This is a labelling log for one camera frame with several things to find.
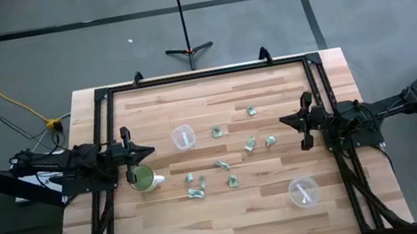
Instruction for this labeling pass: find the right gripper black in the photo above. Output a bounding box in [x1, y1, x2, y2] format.
[275, 88, 333, 154]

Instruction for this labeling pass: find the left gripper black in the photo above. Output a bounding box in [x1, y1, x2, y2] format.
[103, 121, 161, 187]

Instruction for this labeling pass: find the green and white mug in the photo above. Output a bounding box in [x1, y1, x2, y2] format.
[126, 160, 168, 195]

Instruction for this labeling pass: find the square clear plastic container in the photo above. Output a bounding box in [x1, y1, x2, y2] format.
[169, 122, 199, 153]

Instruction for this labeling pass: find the round clear plastic container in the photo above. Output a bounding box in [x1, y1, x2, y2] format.
[286, 174, 323, 211]

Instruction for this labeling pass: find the white paper sheet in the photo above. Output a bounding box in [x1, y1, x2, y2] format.
[12, 168, 68, 206]

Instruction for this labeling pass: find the black tripod stand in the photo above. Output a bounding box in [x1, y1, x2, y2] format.
[155, 0, 218, 75]

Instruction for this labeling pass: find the black aluminium table frame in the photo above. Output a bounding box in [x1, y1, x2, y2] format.
[25, 25, 417, 234]

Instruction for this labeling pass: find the thin black cable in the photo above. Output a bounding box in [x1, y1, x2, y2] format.
[0, 86, 68, 163]

